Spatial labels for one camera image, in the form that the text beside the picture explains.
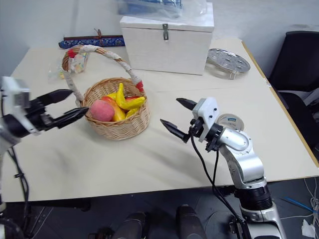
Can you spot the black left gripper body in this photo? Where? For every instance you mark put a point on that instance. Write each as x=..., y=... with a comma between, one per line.
x=41, y=117

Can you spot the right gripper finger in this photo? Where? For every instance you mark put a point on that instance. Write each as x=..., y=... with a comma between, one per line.
x=175, y=130
x=188, y=103

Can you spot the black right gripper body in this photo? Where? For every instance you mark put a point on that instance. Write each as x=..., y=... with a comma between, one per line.
x=195, y=127

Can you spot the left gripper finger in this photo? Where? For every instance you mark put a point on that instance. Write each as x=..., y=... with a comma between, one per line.
x=71, y=115
x=57, y=95

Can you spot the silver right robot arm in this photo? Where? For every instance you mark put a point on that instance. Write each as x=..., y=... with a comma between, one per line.
x=245, y=159

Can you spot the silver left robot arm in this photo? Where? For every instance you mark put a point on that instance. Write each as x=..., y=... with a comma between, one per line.
x=7, y=140

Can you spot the clear candy bag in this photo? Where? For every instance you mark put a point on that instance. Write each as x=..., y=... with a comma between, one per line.
x=56, y=73
x=81, y=63

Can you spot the pink toy peach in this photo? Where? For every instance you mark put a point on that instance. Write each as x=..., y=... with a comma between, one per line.
x=101, y=111

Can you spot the orange red toy mango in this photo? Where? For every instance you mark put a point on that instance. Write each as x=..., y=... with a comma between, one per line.
x=117, y=115

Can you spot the small yellow toy banana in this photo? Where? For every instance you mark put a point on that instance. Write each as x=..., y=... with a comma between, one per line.
x=131, y=113

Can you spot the blue patterned cloth roll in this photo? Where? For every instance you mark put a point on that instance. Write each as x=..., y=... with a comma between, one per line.
x=74, y=43

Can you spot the white wooden box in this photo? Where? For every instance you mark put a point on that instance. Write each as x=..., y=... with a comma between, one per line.
x=167, y=52

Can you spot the large yellow toy banana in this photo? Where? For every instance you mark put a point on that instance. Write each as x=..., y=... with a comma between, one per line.
x=127, y=103

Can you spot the round metal steamer rack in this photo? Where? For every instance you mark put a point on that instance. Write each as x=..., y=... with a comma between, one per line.
x=228, y=61

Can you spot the metal box latch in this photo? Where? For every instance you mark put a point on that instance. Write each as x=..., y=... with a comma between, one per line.
x=165, y=32

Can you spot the dark rounded shape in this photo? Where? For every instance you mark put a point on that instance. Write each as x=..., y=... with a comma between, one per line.
x=132, y=225
x=189, y=222

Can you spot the clear bag with blue cloth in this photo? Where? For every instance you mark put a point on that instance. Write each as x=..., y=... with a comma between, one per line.
x=159, y=8

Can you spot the black office chair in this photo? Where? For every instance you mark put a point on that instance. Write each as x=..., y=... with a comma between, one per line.
x=296, y=64

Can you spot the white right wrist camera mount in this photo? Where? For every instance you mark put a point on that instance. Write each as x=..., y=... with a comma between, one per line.
x=208, y=112

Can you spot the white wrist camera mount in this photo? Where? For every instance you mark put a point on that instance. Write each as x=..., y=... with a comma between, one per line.
x=208, y=112
x=13, y=90

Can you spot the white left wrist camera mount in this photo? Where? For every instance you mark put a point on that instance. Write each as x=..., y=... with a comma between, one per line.
x=13, y=90

